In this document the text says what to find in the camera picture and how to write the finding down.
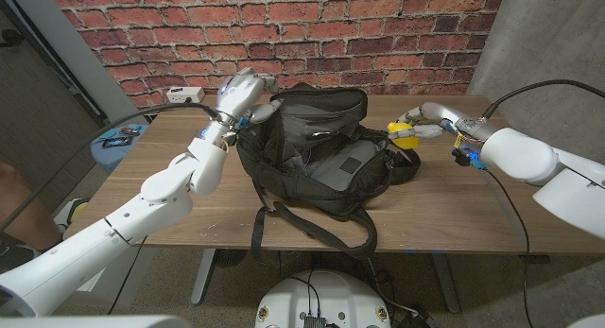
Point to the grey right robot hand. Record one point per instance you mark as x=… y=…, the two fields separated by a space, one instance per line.
x=449 y=115

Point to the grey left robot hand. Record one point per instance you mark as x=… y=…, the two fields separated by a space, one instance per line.
x=241 y=91

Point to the black backpack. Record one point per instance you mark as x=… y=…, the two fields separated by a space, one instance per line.
x=331 y=177

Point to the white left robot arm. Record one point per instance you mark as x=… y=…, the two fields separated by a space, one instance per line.
x=142 y=210

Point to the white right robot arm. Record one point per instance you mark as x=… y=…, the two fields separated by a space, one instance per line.
x=543 y=167

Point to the white power strip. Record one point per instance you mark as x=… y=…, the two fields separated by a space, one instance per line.
x=184 y=94

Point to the red brick print backdrop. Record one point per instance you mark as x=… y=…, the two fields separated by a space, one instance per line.
x=331 y=35

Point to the small red black gadget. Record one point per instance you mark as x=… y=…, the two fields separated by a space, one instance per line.
x=130 y=130

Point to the black smartphone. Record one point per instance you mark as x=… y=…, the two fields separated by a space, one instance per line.
x=117 y=142

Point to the blue round stool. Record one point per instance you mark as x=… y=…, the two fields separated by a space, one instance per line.
x=111 y=160

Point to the grey table leg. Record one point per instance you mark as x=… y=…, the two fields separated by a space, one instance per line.
x=444 y=281
x=203 y=276

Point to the white yellow sneaker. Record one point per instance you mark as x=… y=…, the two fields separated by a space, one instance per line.
x=73 y=210

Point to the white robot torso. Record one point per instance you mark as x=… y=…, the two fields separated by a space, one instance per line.
x=321 y=299

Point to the person's bare leg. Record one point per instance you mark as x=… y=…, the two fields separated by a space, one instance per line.
x=23 y=214

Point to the grey black sneaker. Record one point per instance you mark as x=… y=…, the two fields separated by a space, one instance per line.
x=14 y=257

